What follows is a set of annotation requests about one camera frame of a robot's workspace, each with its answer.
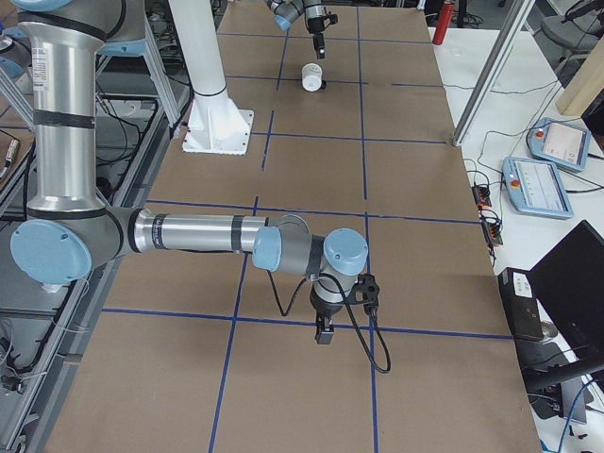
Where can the black power strip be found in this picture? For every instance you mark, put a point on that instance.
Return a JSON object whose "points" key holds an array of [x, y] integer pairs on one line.
{"points": [[491, 229], [481, 194]]}

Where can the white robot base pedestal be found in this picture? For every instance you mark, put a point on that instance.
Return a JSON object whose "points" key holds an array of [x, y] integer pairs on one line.
{"points": [[215, 125]]}

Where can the far blue teach pendant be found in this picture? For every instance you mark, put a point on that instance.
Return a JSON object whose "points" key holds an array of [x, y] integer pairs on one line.
{"points": [[559, 142]]}

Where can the white smiley face mug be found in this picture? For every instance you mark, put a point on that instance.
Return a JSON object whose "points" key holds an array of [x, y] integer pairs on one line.
{"points": [[312, 77]]}

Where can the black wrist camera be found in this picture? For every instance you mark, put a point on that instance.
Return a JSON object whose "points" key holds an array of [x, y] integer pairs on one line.
{"points": [[365, 293]]}

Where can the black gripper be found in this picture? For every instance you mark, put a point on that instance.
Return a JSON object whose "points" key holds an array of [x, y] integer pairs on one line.
{"points": [[313, 25], [326, 310]]}

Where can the black power strip far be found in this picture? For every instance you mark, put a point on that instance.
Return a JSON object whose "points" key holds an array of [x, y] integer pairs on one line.
{"points": [[491, 229]]}

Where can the black laptop computer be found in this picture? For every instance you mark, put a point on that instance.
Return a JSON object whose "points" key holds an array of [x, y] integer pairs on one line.
{"points": [[568, 283]]}

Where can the red cylinder can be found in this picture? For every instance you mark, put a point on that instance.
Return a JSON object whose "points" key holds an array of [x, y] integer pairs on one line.
{"points": [[444, 19]]}

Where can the near blue teach pendant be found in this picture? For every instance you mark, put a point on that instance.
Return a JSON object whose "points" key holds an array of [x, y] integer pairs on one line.
{"points": [[535, 188]]}

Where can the black power strip near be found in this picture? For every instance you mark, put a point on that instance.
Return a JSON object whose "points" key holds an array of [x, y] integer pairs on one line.
{"points": [[481, 194]]}

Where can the grey aluminium frame post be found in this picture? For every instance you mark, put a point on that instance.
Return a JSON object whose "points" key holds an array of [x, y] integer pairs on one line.
{"points": [[495, 62]]}

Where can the blue teach pendant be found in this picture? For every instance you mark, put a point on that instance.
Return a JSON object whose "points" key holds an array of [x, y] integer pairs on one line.
{"points": [[535, 188], [559, 142]]}

